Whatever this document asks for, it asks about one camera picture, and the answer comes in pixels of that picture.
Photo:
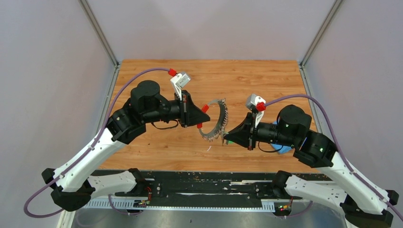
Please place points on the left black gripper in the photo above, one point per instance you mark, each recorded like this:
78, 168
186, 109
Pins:
190, 113

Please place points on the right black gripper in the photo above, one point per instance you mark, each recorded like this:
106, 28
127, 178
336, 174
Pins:
244, 135

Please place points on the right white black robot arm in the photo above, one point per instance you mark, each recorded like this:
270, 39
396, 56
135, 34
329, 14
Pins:
358, 200

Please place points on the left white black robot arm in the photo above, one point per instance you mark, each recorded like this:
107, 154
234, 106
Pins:
145, 105

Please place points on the blue patterned pouch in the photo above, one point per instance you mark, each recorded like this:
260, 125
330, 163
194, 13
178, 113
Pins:
280, 148

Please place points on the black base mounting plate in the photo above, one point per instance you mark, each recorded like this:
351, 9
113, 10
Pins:
208, 189

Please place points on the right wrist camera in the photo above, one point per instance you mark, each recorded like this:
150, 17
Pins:
256, 104

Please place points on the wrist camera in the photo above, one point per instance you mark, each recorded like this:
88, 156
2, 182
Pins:
256, 104
178, 82

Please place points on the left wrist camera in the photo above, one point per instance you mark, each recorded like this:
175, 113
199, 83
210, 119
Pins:
178, 82

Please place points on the aluminium frame rail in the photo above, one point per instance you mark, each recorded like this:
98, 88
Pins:
102, 183

